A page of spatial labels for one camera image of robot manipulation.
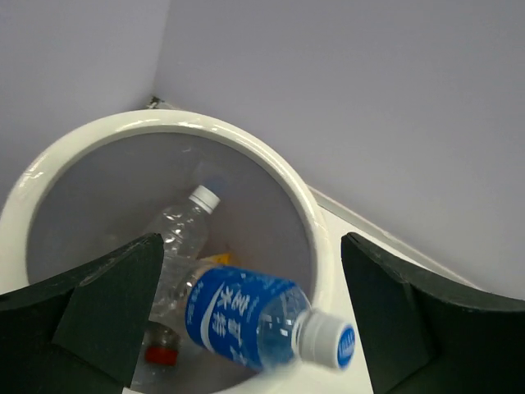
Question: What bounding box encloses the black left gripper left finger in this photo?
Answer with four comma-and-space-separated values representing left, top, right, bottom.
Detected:
1, 234, 163, 393

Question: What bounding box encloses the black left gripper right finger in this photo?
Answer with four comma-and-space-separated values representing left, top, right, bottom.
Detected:
341, 232, 524, 393

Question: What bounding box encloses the red cap milk bottle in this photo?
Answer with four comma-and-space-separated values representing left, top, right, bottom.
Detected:
130, 321, 180, 393

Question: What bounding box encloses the clear bottle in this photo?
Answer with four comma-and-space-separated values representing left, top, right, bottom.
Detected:
146, 186, 221, 330

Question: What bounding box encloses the blue label water bottle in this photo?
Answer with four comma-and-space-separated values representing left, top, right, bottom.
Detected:
185, 266, 355, 371

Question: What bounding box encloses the white round bin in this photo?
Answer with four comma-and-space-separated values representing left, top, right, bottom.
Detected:
0, 108, 374, 394

